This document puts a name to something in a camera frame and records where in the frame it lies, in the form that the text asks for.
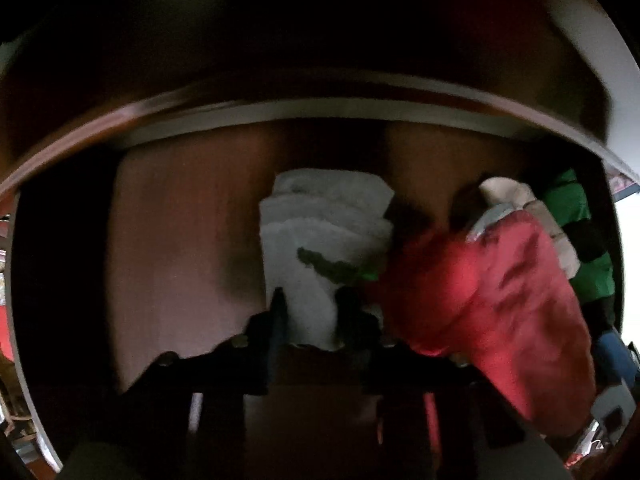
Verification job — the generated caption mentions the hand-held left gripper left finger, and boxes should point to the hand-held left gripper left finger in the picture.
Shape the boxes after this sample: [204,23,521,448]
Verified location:
[65,287,291,480]

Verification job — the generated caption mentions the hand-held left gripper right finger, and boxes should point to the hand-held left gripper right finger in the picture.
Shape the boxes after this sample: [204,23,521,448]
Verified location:
[335,287,571,480]

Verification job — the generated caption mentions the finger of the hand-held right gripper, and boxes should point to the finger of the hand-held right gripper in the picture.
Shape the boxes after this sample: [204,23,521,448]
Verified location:
[594,332,639,387]

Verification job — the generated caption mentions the red underwear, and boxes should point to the red underwear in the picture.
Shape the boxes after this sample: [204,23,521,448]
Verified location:
[370,210,598,438]

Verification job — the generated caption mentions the desk drawer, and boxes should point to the desk drawer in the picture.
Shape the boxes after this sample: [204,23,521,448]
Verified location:
[10,120,626,480]

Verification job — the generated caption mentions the green black striped cloth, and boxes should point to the green black striped cloth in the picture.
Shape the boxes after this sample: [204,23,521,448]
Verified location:
[542,169,617,306]

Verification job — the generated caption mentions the beige knitted socks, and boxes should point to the beige knitted socks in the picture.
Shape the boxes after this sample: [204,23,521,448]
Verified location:
[467,177,581,281]

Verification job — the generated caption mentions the pink patterned cloth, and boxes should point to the pink patterned cloth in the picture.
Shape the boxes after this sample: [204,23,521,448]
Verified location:
[606,171,640,197]

